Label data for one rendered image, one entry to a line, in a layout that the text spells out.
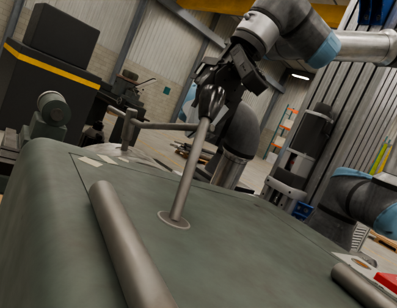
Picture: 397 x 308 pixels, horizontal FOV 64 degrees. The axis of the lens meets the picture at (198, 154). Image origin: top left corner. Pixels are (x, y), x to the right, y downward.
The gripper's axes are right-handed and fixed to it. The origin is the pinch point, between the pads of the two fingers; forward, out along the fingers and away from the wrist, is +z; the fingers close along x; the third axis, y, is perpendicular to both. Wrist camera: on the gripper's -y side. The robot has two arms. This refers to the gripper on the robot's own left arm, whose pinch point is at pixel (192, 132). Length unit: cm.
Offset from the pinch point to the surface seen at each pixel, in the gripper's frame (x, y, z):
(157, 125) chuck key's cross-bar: 5.9, 1.3, 2.7
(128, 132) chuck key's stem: 5.6, 10.8, 7.0
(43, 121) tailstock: 0, 120, 32
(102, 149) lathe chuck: 7.3, 12.4, 12.9
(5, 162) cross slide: 12, 64, 40
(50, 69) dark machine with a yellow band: -30, 474, 17
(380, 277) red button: -17.1, -31.2, 2.3
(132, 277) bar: 19.7, -35.6, 10.9
